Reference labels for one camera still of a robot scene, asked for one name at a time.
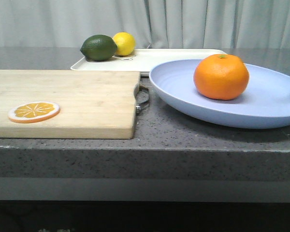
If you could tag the light blue plate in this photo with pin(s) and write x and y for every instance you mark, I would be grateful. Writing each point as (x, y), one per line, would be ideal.
(264, 104)

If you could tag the orange fruit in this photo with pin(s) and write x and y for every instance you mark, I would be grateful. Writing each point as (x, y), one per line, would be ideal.
(221, 77)

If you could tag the cream white tray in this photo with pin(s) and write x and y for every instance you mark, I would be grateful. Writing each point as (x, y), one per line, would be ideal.
(143, 60)

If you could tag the yellow lemon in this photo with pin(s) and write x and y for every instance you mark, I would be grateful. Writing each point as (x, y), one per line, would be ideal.
(125, 43)

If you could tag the wooden cutting board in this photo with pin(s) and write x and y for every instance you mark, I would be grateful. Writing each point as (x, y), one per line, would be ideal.
(93, 104)

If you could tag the green lime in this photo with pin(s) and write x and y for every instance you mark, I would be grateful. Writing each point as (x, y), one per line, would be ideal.
(98, 48)

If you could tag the orange slice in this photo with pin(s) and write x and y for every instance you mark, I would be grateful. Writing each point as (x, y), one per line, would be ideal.
(33, 112)

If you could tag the grey curtain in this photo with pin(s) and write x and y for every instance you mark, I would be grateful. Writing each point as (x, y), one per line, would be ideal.
(153, 23)

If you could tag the metal cutting board handle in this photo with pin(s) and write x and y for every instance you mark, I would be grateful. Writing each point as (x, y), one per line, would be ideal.
(143, 99)

